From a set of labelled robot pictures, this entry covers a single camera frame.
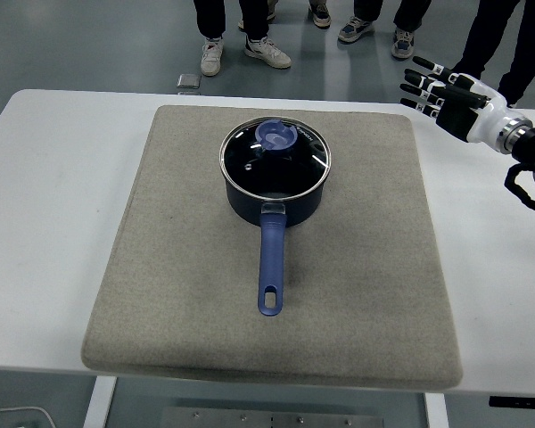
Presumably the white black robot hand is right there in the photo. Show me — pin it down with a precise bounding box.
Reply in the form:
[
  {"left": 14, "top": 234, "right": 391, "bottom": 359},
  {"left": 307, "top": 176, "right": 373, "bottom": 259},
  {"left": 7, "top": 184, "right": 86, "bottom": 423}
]
[{"left": 399, "top": 55, "right": 518, "bottom": 144}]

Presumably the glass pot lid blue knob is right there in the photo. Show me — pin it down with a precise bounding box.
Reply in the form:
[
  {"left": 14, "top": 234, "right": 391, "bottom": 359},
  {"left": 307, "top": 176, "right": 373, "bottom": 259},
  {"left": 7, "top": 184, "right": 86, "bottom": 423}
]
[{"left": 218, "top": 116, "right": 333, "bottom": 198}]

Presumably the person in black trousers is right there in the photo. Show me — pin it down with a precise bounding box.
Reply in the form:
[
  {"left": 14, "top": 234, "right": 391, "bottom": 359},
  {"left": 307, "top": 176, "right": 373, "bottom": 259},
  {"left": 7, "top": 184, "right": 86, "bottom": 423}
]
[{"left": 453, "top": 0, "right": 535, "bottom": 107}]

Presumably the person in grey blue sneakers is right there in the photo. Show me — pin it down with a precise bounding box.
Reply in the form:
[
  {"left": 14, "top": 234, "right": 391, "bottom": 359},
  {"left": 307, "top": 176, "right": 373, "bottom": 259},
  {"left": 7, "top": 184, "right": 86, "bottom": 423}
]
[{"left": 337, "top": 0, "right": 433, "bottom": 60}]

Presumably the person in tan trousers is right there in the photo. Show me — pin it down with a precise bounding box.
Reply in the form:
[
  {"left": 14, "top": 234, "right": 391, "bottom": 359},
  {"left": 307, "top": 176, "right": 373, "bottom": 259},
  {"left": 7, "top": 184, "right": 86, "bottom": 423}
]
[{"left": 308, "top": 0, "right": 332, "bottom": 29}]

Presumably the person in white sneakers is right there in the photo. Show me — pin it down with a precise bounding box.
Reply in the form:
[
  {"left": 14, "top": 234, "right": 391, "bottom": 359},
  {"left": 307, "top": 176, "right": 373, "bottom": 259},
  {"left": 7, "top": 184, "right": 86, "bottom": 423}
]
[{"left": 193, "top": 0, "right": 292, "bottom": 78}]

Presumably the black table control panel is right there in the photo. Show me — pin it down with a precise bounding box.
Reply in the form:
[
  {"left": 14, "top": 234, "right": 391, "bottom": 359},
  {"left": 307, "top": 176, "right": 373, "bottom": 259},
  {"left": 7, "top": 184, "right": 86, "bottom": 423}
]
[{"left": 489, "top": 395, "right": 535, "bottom": 407}]

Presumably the white table leg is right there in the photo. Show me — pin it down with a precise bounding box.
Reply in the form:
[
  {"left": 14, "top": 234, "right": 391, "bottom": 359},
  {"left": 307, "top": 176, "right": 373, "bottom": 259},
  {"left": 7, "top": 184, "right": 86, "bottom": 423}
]
[
  {"left": 82, "top": 376, "right": 117, "bottom": 428},
  {"left": 423, "top": 391, "right": 449, "bottom": 428}
]

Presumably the grey fabric mat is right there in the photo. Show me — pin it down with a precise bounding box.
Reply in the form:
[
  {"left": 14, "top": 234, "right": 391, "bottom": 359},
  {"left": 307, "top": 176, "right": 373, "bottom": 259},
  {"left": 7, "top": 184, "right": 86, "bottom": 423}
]
[{"left": 79, "top": 104, "right": 465, "bottom": 393}]

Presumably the grey metal plate with screws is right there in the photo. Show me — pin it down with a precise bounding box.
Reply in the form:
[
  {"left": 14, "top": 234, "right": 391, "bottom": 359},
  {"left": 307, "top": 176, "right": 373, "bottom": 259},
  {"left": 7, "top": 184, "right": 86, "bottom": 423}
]
[{"left": 160, "top": 406, "right": 384, "bottom": 428}]

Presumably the white curved object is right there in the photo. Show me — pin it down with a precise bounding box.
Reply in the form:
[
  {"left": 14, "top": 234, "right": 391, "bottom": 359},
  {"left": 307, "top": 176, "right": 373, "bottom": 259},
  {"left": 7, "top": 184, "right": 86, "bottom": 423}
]
[{"left": 0, "top": 406, "right": 54, "bottom": 428}]

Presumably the dark blue pot blue handle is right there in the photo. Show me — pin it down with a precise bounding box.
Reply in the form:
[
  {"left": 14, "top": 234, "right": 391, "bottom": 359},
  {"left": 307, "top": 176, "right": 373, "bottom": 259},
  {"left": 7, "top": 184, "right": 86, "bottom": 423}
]
[{"left": 222, "top": 151, "right": 329, "bottom": 317}]

